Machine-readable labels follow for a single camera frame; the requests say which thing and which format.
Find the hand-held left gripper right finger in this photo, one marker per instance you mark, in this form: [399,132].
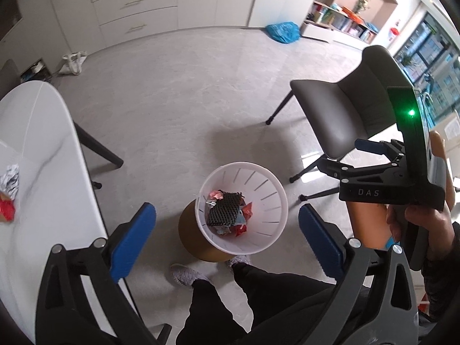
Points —
[320,244]

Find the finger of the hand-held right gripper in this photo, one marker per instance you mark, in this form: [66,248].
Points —
[368,146]
[359,174]

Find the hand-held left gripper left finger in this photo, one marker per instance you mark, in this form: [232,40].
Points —
[133,244]

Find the white plastic trash bin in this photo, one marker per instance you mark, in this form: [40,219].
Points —
[266,187]

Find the red wrapper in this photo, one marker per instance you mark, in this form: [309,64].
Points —
[238,230]
[245,211]

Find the black mesh pad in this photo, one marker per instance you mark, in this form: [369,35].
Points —
[222,210]

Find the person's right forearm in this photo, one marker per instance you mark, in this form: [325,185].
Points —
[442,280]

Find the person's right hand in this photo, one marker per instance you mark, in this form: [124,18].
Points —
[436,228]

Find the grey padded chair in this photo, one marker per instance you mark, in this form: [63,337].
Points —
[334,115]

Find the person's left sneaker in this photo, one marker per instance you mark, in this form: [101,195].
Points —
[185,276]

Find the person's sneaker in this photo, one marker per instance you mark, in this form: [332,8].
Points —
[239,260]
[185,276]

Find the brown round stool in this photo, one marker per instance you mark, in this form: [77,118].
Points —
[194,233]

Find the person's right sneaker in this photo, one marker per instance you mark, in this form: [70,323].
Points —
[239,260]

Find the person's black trousers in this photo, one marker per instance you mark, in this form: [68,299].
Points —
[251,294]

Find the pink crumpled wrapper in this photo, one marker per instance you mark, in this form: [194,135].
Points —
[216,194]

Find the glass window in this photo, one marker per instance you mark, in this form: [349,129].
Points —
[431,54]

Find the white oval table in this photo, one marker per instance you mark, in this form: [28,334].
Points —
[43,151]

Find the red crumpled packet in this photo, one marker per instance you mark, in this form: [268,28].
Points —
[7,210]

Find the wooden bookshelf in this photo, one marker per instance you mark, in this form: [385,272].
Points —
[341,18]

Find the silver foil wrapper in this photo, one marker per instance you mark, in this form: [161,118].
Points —
[10,183]

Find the blue plastic bag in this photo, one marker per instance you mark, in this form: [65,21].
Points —
[284,31]

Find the potted plant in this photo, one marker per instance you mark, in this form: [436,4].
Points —
[361,1]

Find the white tote bag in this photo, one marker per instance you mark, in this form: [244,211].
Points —
[73,64]

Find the dark storage box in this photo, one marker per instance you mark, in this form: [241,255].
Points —
[34,72]

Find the white built-in cabinet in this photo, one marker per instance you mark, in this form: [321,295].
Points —
[136,3]

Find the red wall-mounted object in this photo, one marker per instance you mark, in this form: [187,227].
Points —
[394,34]

